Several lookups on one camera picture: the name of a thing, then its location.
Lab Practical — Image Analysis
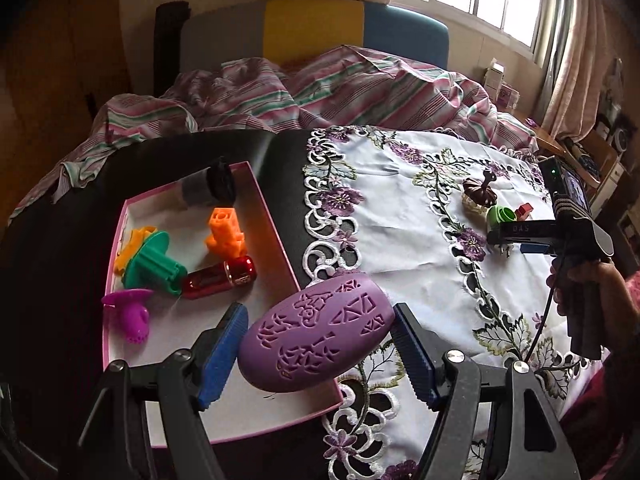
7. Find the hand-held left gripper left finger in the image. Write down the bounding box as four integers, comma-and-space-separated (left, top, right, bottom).
75, 301, 249, 480

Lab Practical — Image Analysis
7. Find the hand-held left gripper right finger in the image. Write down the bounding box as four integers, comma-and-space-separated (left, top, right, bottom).
392, 302, 583, 480

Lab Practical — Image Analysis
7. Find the green plug-in device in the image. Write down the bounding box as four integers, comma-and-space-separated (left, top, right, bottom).
486, 204, 518, 259

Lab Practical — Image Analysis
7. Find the red metal cylinder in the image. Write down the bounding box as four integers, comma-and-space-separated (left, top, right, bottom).
181, 256, 257, 301

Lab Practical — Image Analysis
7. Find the purple perforated egg-shaped case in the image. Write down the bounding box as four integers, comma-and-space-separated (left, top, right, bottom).
236, 270, 395, 393

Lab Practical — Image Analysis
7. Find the pink-edged white box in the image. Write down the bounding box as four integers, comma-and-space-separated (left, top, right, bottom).
102, 161, 346, 448

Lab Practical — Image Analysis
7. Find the orange plastic block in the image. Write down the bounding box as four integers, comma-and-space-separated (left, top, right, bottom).
205, 207, 247, 261

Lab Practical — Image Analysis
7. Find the person's right hand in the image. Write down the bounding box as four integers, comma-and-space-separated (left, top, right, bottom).
570, 259, 640, 313

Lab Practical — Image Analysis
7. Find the dark brown carved wooden ornament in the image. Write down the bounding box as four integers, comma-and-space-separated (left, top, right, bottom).
462, 169, 498, 207

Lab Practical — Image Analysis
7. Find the wooden desk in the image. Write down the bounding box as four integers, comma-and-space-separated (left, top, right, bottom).
520, 115, 568, 156

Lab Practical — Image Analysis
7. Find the magenta plastic strainer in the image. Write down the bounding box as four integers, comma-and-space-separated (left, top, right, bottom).
101, 288, 155, 346

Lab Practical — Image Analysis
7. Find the cluttered shelf unit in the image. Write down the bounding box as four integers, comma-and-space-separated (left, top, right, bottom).
592, 57, 640, 241

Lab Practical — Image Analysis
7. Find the teal green plastic spool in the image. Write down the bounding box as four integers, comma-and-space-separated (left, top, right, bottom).
122, 231, 188, 297

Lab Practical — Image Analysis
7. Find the white embroidered floral tablecloth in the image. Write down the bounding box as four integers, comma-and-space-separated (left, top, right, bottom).
300, 125, 611, 480

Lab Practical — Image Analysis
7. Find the small purple box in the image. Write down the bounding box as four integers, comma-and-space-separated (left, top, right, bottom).
495, 85, 521, 111

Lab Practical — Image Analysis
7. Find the yellow plastic piece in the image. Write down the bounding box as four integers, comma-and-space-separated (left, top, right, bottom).
114, 226, 158, 276

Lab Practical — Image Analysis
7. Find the tall white carton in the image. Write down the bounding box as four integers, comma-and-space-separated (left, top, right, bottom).
484, 57, 506, 88

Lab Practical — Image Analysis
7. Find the dark grey cylinder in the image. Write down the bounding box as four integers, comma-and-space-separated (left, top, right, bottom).
177, 157, 237, 209

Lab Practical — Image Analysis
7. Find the person's pink clothing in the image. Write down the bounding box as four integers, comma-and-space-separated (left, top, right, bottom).
562, 360, 640, 480

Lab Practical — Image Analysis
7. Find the black leather cover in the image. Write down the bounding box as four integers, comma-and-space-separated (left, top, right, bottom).
0, 130, 341, 480

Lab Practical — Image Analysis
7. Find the striped pink green blanket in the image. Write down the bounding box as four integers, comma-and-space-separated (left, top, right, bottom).
10, 45, 538, 226

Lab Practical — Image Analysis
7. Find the blue headboard panel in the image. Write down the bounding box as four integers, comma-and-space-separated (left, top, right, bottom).
360, 2, 449, 68

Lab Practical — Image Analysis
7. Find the yellow headboard panel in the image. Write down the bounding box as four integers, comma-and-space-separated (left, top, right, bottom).
263, 0, 368, 63

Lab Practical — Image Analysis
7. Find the grey headboard panel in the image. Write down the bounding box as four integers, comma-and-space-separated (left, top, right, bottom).
180, 2, 266, 73

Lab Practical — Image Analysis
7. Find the black cable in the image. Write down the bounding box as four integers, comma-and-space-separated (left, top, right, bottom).
522, 255, 568, 363

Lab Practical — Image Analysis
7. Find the black headboard side post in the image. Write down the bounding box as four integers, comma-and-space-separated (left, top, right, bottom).
154, 2, 192, 98

